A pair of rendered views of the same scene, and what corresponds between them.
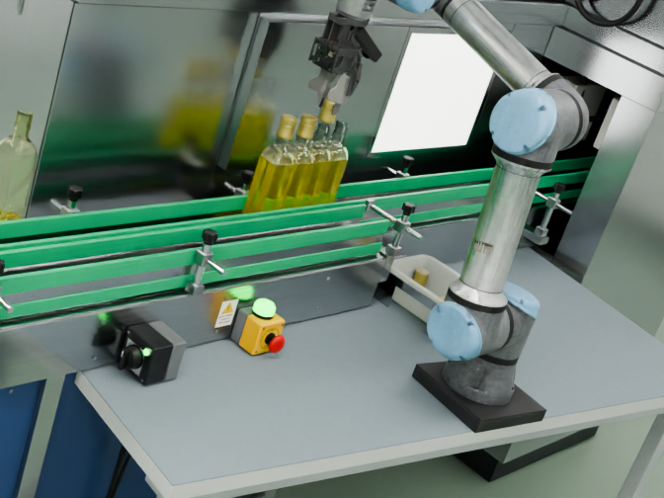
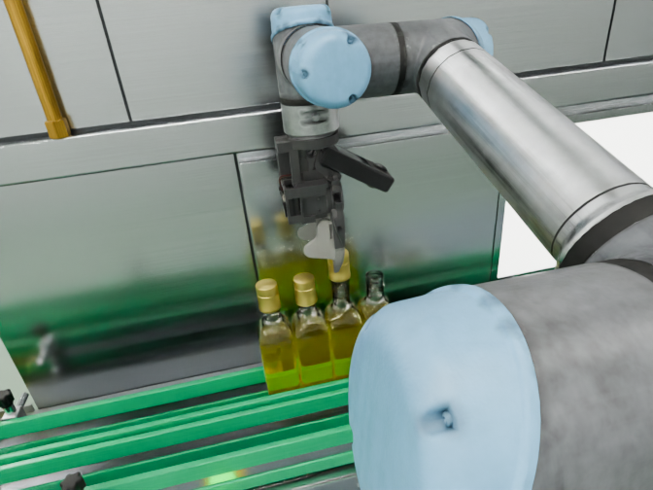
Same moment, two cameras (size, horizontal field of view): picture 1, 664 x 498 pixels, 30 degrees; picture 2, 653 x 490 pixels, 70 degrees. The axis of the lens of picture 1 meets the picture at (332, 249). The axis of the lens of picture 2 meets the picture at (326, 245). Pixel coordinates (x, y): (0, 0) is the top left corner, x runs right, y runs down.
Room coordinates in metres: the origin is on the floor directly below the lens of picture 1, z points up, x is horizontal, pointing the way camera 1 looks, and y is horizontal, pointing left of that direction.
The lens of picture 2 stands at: (2.05, -0.33, 1.55)
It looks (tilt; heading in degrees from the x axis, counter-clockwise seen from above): 28 degrees down; 44
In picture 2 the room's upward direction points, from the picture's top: 5 degrees counter-clockwise
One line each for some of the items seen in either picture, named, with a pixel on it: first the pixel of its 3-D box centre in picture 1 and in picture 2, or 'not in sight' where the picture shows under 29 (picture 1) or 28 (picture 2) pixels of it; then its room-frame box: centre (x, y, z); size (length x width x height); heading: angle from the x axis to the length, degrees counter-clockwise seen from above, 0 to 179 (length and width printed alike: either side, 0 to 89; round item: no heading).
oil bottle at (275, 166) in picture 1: (266, 193); (281, 367); (2.42, 0.17, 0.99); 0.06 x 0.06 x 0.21; 53
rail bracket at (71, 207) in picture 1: (61, 214); (21, 412); (2.09, 0.50, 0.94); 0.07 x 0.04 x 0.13; 54
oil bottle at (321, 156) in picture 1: (303, 188); (345, 353); (2.51, 0.10, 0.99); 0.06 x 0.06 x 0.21; 54
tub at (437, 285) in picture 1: (434, 296); not in sight; (2.62, -0.26, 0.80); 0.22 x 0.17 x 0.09; 54
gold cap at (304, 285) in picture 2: (306, 125); (304, 289); (2.46, 0.13, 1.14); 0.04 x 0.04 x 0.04
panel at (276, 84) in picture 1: (377, 92); (484, 211); (2.85, 0.02, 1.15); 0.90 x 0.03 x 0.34; 144
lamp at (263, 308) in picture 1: (264, 307); not in sight; (2.20, 0.09, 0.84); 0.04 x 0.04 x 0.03
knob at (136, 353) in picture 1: (127, 358); not in sight; (1.92, 0.28, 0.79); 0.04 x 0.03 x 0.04; 54
